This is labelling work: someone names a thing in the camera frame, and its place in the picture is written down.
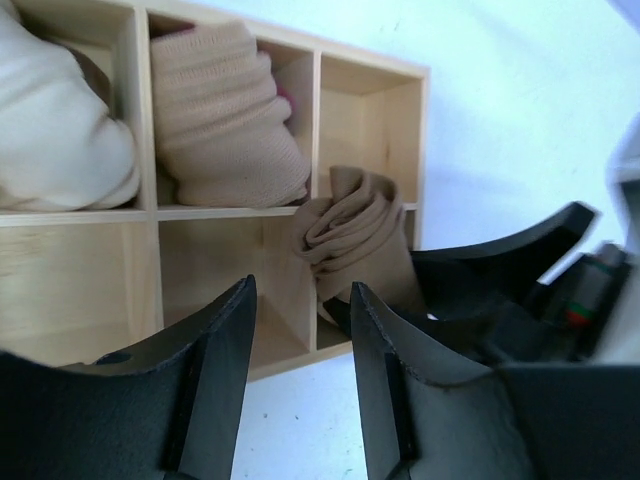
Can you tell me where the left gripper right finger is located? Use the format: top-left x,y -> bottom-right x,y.
351,283 -> 639,479

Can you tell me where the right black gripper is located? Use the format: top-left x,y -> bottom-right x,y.
327,202 -> 631,370

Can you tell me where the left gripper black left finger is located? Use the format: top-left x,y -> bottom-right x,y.
1,276 -> 257,480

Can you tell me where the brown sock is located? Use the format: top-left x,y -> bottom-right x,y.
292,166 -> 426,328

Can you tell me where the wooden compartment tray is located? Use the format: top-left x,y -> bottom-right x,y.
1,1 -> 429,380

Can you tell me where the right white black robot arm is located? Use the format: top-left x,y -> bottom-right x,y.
385,201 -> 639,384

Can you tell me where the beige rolled sock right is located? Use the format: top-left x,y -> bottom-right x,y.
150,21 -> 311,208

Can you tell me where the beige rolled sock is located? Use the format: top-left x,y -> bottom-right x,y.
150,21 -> 311,208
1,1 -> 140,212

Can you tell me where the beige rolled sock left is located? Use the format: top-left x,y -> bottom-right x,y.
1,1 -> 140,212

